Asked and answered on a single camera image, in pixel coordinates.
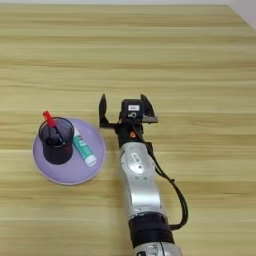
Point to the black mesh pen holder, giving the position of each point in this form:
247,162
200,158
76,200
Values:
56,155

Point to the green white glue stick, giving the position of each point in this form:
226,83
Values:
83,148

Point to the red cap marker pen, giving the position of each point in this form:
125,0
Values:
48,117

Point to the round purple plate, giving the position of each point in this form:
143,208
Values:
70,173

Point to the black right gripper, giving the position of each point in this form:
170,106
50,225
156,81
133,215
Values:
128,133

